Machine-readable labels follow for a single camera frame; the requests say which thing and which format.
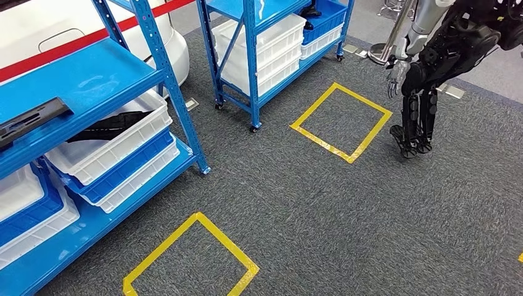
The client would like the chrome stanchion post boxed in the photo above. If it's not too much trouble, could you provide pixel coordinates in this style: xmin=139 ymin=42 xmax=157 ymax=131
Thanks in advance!
xmin=368 ymin=0 xmax=418 ymax=65

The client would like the yellow floor tape square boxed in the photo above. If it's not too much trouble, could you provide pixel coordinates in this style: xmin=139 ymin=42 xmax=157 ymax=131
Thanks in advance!
xmin=122 ymin=212 xmax=260 ymax=296
xmin=290 ymin=81 xmax=393 ymax=164

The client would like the black plastic plate part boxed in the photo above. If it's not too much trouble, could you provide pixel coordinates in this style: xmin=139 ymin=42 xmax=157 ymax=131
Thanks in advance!
xmin=66 ymin=110 xmax=154 ymax=144
xmin=0 ymin=97 xmax=75 ymax=150

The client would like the blue metal shelf rack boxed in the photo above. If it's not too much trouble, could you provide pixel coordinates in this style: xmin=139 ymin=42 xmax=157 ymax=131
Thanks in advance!
xmin=196 ymin=0 xmax=355 ymax=134
xmin=0 ymin=0 xmax=212 ymax=296

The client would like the white car red stripe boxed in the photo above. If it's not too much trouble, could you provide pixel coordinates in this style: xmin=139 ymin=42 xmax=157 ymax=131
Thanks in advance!
xmin=0 ymin=0 xmax=191 ymax=97

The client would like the black humanoid robot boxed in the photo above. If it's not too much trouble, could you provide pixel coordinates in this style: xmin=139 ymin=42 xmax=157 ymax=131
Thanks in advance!
xmin=385 ymin=0 xmax=523 ymax=159

